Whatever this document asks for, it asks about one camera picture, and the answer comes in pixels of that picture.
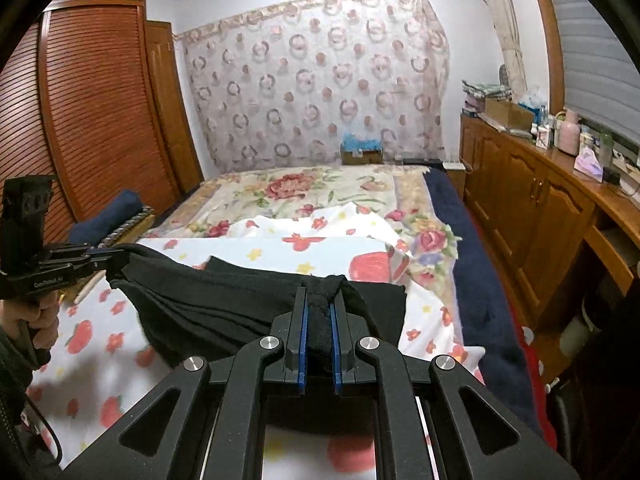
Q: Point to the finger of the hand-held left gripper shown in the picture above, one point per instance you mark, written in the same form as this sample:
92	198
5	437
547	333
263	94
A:
97	269
107	252

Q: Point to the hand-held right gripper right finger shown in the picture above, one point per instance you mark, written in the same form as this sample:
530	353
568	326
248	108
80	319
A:
336	347

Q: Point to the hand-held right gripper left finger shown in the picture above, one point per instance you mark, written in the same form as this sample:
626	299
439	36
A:
300	345

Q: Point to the black printed t-shirt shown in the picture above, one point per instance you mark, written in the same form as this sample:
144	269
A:
210	300

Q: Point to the person's left forearm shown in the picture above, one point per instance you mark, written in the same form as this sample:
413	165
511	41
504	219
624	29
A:
12	400

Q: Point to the person's left hand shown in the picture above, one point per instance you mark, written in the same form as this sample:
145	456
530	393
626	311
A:
45	327

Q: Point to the wooden stick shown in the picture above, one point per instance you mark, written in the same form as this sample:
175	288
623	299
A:
86	286

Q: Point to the navy blue pillow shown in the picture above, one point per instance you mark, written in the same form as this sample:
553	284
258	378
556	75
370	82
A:
110	215

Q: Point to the beaded tile mat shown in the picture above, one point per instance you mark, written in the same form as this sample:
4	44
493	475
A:
132	222

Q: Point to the wooden louvered wardrobe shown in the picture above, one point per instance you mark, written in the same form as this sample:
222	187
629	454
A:
100	110

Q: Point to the navy blue blanket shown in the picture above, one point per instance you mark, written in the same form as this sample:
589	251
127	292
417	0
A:
480	285

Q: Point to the floral bedsheet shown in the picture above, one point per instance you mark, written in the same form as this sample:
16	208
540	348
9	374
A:
300	185

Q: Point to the cardboard box with blue cloth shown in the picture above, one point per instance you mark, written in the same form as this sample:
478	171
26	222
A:
360	156

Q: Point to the white power strip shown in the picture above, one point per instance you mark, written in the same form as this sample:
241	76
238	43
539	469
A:
453	165

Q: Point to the wooden cabinet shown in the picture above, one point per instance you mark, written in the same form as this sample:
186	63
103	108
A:
520	200

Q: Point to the circle patterned curtain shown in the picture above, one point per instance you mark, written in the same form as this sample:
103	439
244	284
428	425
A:
310	85

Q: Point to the open cardboard box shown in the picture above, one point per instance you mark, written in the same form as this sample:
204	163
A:
507	115

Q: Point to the stack of folded cloths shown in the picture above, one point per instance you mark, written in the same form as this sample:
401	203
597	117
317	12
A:
482	92

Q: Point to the purple tissue pack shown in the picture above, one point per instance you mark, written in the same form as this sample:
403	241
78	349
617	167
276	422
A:
590	165

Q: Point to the pink jug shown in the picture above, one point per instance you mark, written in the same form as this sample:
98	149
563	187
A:
568	132

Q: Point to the green bottle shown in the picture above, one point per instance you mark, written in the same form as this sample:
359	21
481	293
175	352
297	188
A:
606	147

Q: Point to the beige tied curtain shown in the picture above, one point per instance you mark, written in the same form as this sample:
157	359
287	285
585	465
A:
510	35

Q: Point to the grey window blind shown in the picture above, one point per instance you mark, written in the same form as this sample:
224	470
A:
590	60

